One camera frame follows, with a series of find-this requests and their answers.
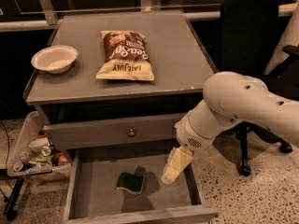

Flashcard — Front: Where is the clear plastic bin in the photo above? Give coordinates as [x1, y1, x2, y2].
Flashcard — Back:
[7, 111, 72, 182]

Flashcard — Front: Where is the white paper bowl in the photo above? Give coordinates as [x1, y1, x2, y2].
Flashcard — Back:
[31, 45, 78, 74]

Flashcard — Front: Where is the grey top drawer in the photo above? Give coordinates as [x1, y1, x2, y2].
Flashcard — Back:
[44, 113, 184, 149]

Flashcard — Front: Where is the black stand leg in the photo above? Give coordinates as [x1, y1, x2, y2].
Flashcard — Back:
[3, 177, 24, 221]

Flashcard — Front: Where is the metal bracket post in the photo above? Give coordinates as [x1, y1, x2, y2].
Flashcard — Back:
[39, 0, 58, 25]

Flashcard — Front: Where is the brown chip bag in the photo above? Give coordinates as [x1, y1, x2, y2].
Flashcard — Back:
[96, 31, 154, 81]

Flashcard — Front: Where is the open middle drawer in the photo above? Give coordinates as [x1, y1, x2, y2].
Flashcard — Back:
[64, 142, 218, 224]

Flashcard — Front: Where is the metal railing bar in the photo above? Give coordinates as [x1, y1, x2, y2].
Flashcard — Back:
[0, 3, 298, 32]

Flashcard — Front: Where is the round metal drawer knob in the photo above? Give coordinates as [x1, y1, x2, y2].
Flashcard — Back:
[128, 129, 135, 137]

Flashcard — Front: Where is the metal can in bin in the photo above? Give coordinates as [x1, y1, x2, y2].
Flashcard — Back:
[13, 162, 24, 172]

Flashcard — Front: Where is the grey drawer cabinet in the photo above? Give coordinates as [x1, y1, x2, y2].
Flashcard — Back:
[22, 9, 220, 224]

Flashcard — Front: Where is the black cable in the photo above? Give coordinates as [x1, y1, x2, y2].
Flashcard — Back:
[0, 120, 12, 203]

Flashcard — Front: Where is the black office chair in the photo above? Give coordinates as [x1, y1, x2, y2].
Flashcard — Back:
[214, 0, 299, 177]

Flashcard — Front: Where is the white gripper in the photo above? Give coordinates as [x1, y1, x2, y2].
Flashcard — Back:
[162, 113, 214, 184]

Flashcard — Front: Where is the green yellow sponge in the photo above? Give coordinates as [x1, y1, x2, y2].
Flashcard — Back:
[116, 172, 145, 194]

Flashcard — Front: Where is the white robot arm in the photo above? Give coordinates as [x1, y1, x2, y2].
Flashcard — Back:
[162, 71, 299, 184]

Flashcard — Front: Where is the white cup in bin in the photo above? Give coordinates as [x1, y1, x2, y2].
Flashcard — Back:
[29, 137, 50, 153]

